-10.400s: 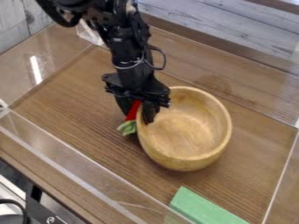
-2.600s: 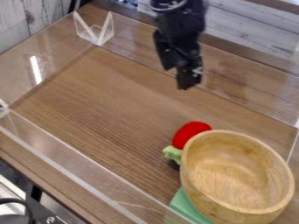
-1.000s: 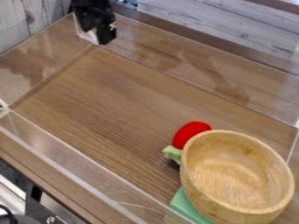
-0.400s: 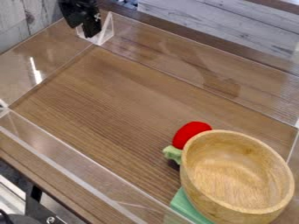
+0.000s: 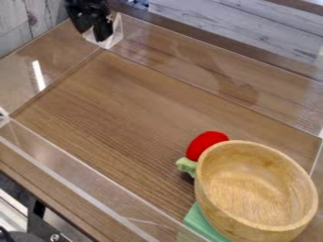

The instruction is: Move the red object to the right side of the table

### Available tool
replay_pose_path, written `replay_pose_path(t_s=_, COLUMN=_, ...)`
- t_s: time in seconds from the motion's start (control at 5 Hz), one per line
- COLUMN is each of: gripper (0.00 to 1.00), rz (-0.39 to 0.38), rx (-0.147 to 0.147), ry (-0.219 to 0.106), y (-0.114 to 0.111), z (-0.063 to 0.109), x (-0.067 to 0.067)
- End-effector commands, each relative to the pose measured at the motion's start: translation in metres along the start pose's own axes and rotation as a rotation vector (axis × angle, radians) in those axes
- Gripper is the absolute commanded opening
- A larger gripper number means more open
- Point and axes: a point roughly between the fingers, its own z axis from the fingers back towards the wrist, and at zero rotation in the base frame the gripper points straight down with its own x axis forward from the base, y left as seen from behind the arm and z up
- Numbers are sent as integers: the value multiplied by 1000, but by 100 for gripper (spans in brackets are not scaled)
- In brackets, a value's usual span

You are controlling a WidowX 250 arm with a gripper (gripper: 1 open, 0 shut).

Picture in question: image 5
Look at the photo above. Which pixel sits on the red plush strawberry toy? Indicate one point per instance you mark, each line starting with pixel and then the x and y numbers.
pixel 209 138

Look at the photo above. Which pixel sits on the green foam block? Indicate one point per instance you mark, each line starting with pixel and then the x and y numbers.
pixel 198 223

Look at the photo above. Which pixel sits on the wooden bowl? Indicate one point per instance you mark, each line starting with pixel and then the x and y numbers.
pixel 254 192

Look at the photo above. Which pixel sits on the clear acrylic front wall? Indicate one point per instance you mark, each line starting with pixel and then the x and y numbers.
pixel 109 213

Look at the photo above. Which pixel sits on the clear acrylic corner bracket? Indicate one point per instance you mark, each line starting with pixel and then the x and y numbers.
pixel 116 37

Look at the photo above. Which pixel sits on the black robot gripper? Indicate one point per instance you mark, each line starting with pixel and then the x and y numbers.
pixel 81 9

